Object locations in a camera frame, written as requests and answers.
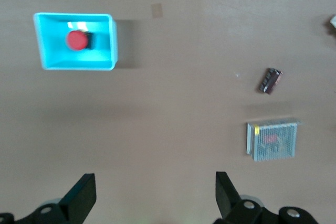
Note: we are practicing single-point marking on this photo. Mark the cyan plastic bin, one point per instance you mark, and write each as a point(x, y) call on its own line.
point(52, 58)

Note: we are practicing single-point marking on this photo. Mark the red push button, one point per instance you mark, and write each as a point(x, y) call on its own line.
point(76, 40)

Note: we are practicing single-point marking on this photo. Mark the dark brown cylindrical capacitor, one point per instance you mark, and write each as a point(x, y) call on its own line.
point(270, 81)

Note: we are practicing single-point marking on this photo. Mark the metal mesh power supply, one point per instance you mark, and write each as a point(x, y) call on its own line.
point(274, 140)

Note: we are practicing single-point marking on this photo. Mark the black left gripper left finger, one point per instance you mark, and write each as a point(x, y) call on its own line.
point(76, 203)

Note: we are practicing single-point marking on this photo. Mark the white-capped metal fitting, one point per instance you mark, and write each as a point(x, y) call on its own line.
point(333, 22)

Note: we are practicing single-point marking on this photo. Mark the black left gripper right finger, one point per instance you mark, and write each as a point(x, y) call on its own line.
point(228, 203)

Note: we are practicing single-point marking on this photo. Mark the tan tape patch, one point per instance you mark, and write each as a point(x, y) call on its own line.
point(157, 11)

